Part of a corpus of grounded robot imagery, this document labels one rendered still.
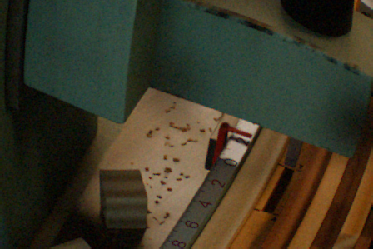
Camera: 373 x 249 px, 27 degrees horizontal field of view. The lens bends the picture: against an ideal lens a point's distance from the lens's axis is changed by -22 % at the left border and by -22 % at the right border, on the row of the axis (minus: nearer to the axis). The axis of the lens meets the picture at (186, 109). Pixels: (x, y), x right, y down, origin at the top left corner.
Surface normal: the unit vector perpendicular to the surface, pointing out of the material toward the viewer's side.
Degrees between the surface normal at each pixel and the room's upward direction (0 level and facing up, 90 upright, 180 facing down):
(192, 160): 0
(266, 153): 0
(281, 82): 90
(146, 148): 0
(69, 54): 90
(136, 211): 90
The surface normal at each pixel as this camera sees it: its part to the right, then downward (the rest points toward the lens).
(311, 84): -0.38, 0.59
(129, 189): 0.10, -0.74
